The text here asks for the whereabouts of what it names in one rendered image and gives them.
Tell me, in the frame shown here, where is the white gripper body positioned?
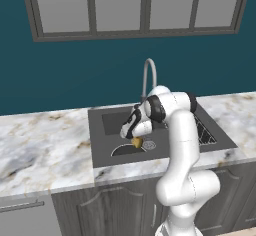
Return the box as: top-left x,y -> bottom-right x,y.
119,119 -> 154,140

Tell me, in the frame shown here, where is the yellow sponge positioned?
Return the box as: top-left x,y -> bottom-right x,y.
131,136 -> 144,149

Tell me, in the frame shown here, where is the dark grey sink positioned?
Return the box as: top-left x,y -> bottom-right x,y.
87,103 -> 239,169

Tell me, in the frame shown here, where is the silver curved tap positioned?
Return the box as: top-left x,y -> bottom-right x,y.
140,58 -> 159,103

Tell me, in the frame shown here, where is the grey wooden cupboard door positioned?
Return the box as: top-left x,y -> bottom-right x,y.
50,175 -> 170,236
193,160 -> 256,236

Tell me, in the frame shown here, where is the grey framed window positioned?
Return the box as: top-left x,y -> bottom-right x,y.
20,0 -> 253,43

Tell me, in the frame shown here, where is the grey dishwasher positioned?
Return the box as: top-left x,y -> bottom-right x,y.
0,193 -> 63,236

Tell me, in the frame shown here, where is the silver cupboard door handle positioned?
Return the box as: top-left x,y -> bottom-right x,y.
150,203 -> 158,229

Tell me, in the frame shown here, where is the silver dishwasher handle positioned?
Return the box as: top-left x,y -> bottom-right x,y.
0,199 -> 46,214

